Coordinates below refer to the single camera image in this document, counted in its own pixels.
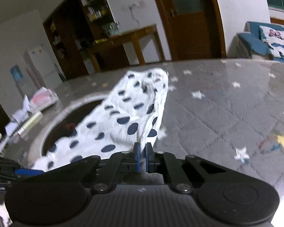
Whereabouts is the white water dispenser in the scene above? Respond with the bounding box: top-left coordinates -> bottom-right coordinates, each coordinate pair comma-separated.
10,65 -> 32,97

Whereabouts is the brown wooden door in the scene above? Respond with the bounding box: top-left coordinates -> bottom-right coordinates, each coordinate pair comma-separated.
148,0 -> 228,61

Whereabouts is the grey star-print tablecloth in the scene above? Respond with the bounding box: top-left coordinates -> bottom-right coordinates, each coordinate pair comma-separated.
0,58 -> 284,227

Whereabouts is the white refrigerator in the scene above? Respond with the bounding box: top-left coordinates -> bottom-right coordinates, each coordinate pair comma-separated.
24,43 -> 62,89

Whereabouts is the white polka dot garment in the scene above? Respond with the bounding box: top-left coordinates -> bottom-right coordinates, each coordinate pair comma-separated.
28,68 -> 169,173

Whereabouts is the dark wooden shelf cabinet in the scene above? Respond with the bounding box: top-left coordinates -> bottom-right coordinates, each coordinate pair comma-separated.
43,0 -> 130,79

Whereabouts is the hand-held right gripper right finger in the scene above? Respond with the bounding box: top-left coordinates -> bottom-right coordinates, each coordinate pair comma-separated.
145,142 -> 251,193

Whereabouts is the silver metal tube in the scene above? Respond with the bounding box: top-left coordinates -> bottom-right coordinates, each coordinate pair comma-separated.
13,112 -> 43,138

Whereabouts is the blue sofa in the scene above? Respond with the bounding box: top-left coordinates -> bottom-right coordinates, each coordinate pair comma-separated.
235,21 -> 284,67

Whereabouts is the wooden side table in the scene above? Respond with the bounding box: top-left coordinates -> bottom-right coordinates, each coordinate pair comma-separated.
87,24 -> 165,72

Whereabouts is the pink white tissue pack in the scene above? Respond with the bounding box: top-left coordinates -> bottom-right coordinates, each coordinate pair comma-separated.
28,87 -> 59,112

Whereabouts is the butterfly print pillow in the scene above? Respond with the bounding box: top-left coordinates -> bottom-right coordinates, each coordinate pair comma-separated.
259,26 -> 284,61

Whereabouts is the round dark basin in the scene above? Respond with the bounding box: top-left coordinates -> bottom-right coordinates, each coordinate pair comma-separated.
26,93 -> 109,168

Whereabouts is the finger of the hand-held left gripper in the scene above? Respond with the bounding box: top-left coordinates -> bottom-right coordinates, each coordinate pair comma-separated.
5,169 -> 44,183

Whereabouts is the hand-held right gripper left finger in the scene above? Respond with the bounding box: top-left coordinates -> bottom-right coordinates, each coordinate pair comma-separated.
21,142 -> 141,192

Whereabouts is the glass jar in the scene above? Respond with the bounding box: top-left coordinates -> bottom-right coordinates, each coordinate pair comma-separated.
104,22 -> 116,36

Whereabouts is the hanging charger cable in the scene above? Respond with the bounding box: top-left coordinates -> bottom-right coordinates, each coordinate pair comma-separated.
130,7 -> 140,26

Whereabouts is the crumpled white paper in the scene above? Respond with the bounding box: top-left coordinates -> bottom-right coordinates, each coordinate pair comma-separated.
11,95 -> 30,123

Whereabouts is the black round induction cooker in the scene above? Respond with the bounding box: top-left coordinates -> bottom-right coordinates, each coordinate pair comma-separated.
41,99 -> 102,156

